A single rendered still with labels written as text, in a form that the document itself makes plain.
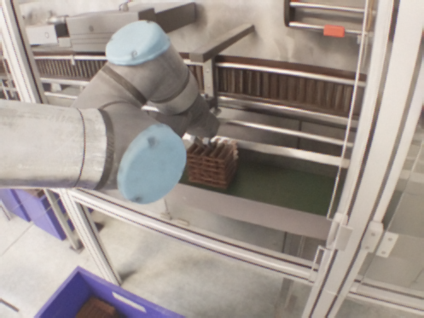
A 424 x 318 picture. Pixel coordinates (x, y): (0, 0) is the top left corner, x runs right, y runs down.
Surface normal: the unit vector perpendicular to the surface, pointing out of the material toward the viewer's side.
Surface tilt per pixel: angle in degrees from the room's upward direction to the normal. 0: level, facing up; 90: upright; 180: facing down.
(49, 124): 48
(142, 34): 30
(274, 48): 90
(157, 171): 92
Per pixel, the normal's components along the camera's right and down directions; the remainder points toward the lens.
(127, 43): -0.26, -0.43
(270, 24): -0.43, 0.55
